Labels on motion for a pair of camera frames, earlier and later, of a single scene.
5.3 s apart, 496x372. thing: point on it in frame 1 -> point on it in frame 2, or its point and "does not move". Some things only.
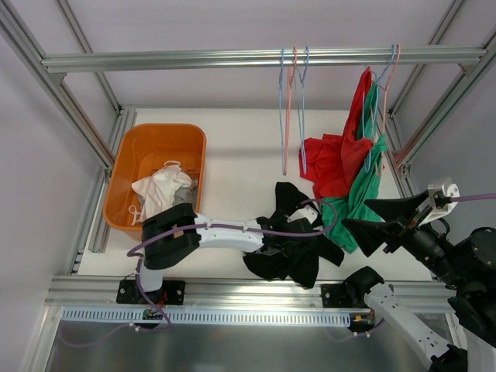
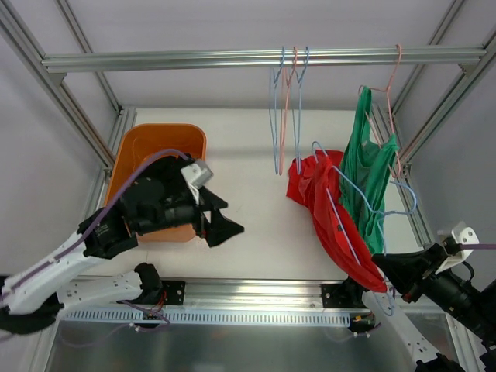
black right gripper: [401, 226] -> [422, 280]
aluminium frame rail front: [234, 294] does not move
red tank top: [328, 163] -> [314, 180]
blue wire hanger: [375, 106] -> [385, 296]
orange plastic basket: [142, 149] does not move
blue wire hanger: [281, 107] -> [273, 113]
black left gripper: [289, 227] -> [201, 216]
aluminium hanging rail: [264, 60] does not move
